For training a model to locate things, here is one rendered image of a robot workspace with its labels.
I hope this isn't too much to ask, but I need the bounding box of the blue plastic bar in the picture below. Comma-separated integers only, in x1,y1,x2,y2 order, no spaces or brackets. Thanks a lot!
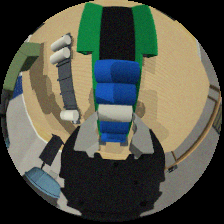
94,59,140,85
100,121,129,134
101,133,126,143
95,83,136,106

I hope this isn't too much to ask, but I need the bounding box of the white cylinder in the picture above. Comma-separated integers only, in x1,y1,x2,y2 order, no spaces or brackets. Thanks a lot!
98,104,133,122
60,110,79,121
50,47,70,65
51,35,71,52

